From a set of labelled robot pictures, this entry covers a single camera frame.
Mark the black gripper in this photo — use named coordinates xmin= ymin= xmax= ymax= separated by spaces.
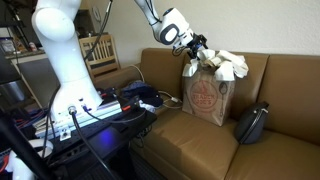
xmin=185 ymin=33 xmax=209 ymax=61

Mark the white fabric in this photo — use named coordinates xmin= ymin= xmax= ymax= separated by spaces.
xmin=182 ymin=49 xmax=250 ymax=82

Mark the black fabric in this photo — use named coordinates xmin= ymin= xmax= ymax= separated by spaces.
xmin=138 ymin=87 xmax=164 ymax=108

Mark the brown paper grocery bag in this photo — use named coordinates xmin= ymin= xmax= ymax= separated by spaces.
xmin=181 ymin=59 xmax=236 ymax=128

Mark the blue denim garment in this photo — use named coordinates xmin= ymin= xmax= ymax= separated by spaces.
xmin=120 ymin=80 xmax=153 ymax=99

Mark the small white grey cloth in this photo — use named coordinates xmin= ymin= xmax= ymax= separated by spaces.
xmin=139 ymin=99 xmax=157 ymax=114

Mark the red black clamp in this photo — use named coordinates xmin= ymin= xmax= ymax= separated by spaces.
xmin=121 ymin=96 xmax=141 ymax=113
xmin=98 ymin=88 xmax=118 ymax=101

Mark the black oval zip case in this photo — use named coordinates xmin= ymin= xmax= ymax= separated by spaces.
xmin=233 ymin=101 xmax=270 ymax=145

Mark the brown leather sofa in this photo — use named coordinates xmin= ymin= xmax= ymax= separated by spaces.
xmin=93 ymin=47 xmax=320 ymax=180

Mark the wooden chair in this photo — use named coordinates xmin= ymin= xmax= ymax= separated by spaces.
xmin=78 ymin=33 xmax=122 ymax=81

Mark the black mounting table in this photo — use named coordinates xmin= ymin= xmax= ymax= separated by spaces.
xmin=43 ymin=106 xmax=158 ymax=168

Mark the grey desk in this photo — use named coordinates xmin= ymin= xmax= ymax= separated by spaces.
xmin=4 ymin=49 xmax=61 ymax=108

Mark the silver bin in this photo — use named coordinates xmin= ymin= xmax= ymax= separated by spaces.
xmin=0 ymin=79 xmax=27 ymax=103

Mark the black tripod pole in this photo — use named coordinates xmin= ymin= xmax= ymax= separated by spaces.
xmin=0 ymin=111 xmax=51 ymax=180

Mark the white plastic stand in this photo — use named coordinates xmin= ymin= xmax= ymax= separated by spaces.
xmin=6 ymin=139 xmax=54 ymax=180

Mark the thin white charger cable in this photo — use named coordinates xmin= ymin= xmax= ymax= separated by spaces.
xmin=158 ymin=90 xmax=184 ymax=110

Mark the thick white power cable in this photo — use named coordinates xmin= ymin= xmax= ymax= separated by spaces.
xmin=128 ymin=63 xmax=146 ymax=84

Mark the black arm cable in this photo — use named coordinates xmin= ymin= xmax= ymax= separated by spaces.
xmin=83 ymin=0 xmax=114 ymax=63

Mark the thin black base cable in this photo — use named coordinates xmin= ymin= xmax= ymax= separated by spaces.
xmin=82 ymin=105 xmax=148 ymax=125

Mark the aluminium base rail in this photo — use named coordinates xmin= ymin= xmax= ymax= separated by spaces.
xmin=34 ymin=99 xmax=123 ymax=140

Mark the black base connector cable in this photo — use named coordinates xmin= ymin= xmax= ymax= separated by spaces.
xmin=67 ymin=105 xmax=118 ymax=180

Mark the red wire bundle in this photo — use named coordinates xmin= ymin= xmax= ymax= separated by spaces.
xmin=14 ymin=109 xmax=46 ymax=129

